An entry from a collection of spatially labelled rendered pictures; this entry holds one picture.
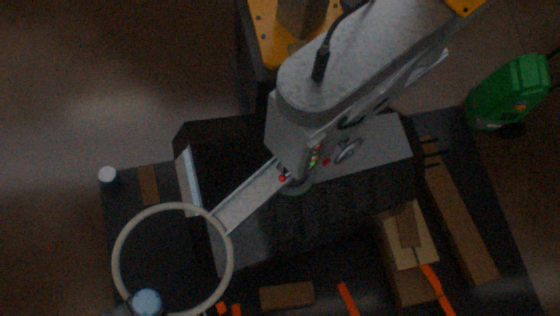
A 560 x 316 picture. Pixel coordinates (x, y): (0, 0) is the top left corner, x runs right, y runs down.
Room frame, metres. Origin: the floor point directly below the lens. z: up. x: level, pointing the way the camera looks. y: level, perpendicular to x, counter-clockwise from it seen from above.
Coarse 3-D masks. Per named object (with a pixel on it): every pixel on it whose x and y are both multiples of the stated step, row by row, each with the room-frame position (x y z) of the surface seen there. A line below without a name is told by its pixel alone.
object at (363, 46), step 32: (384, 0) 1.22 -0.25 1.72; (416, 0) 1.24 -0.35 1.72; (352, 32) 1.07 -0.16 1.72; (384, 32) 1.09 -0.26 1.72; (416, 32) 1.11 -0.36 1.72; (448, 32) 1.22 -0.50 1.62; (288, 64) 0.91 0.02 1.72; (352, 64) 0.95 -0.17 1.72; (384, 64) 0.97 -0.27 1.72; (288, 96) 0.80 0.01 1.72; (320, 96) 0.82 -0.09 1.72; (352, 96) 0.86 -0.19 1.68
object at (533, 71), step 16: (512, 64) 1.96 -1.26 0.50; (528, 64) 1.94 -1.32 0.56; (544, 64) 1.94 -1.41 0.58; (496, 80) 1.91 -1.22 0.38; (512, 80) 1.86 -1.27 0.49; (528, 80) 1.83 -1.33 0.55; (544, 80) 1.84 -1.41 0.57; (480, 96) 1.88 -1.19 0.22; (496, 96) 1.81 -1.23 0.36; (512, 96) 1.78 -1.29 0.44; (528, 96) 1.77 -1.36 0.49; (544, 96) 1.78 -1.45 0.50; (480, 112) 1.78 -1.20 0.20; (496, 112) 1.75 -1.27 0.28; (512, 112) 1.77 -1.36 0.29; (480, 128) 1.75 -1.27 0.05; (496, 128) 1.76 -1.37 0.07; (512, 128) 1.74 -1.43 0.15
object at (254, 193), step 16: (272, 160) 0.85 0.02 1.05; (256, 176) 0.78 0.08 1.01; (272, 176) 0.80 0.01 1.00; (240, 192) 0.71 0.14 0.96; (256, 192) 0.72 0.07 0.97; (272, 192) 0.72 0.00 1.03; (224, 208) 0.64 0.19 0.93; (240, 208) 0.65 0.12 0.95; (256, 208) 0.64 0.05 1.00; (224, 224) 0.57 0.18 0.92; (240, 224) 0.58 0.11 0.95
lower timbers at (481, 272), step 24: (432, 144) 1.54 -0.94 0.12; (432, 168) 1.37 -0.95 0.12; (432, 192) 1.22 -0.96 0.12; (456, 192) 1.24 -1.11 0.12; (456, 216) 1.09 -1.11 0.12; (456, 240) 0.94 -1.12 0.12; (480, 240) 0.97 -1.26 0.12; (384, 264) 0.74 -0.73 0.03; (480, 264) 0.83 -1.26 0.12; (408, 288) 0.61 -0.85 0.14; (432, 288) 0.63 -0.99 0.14
